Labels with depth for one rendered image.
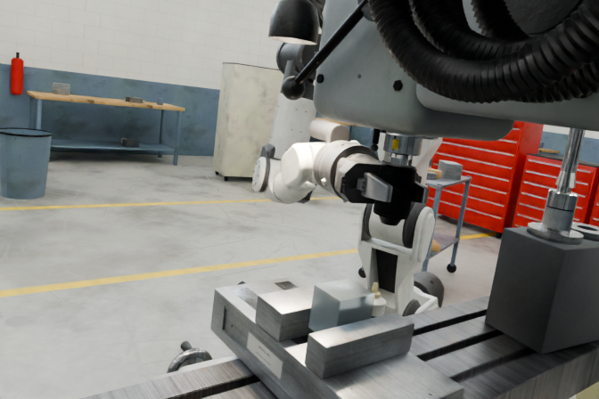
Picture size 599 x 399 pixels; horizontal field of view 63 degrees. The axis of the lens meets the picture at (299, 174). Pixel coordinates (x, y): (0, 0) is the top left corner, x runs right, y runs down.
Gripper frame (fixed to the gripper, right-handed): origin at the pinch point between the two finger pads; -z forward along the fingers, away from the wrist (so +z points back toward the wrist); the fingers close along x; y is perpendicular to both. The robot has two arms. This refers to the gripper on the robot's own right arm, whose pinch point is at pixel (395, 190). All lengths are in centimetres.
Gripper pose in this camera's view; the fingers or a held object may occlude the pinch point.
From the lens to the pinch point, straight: 65.3
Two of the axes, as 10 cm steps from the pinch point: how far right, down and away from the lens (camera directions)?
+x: 9.3, 0.6, 3.7
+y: -1.2, 9.8, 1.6
